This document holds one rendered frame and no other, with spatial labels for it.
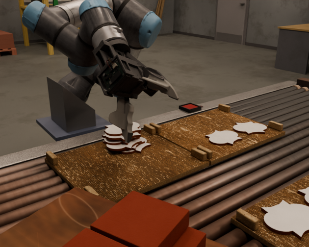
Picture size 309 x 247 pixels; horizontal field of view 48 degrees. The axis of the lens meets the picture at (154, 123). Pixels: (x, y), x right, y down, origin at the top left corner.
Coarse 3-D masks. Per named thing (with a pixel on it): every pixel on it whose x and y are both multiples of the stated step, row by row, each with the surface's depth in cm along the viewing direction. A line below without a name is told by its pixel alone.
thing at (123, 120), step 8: (120, 104) 75; (128, 104) 75; (112, 112) 73; (120, 112) 75; (128, 112) 75; (112, 120) 73; (120, 120) 74; (128, 120) 75; (128, 128) 75; (128, 136) 74
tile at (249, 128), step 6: (234, 126) 138; (240, 126) 138; (246, 126) 138; (252, 126) 138; (258, 126) 138; (264, 126) 138; (240, 132) 134; (246, 132) 133; (252, 132) 133; (258, 132) 134; (264, 132) 133
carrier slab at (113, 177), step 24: (96, 144) 125; (168, 144) 125; (72, 168) 108; (96, 168) 108; (120, 168) 108; (144, 168) 108; (168, 168) 108; (192, 168) 108; (120, 192) 96; (144, 192) 98
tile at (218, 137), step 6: (216, 132) 133; (222, 132) 133; (228, 132) 133; (234, 132) 133; (210, 138) 127; (216, 138) 127; (222, 138) 127; (228, 138) 127; (234, 138) 127; (240, 138) 127; (216, 144) 124; (222, 144) 124; (228, 144) 124
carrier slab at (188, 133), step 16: (208, 112) 156; (224, 112) 156; (176, 128) 138; (192, 128) 138; (208, 128) 138; (224, 128) 138; (272, 128) 138; (176, 144) 126; (192, 144) 125; (208, 144) 125; (240, 144) 125; (256, 144) 126; (208, 160) 114
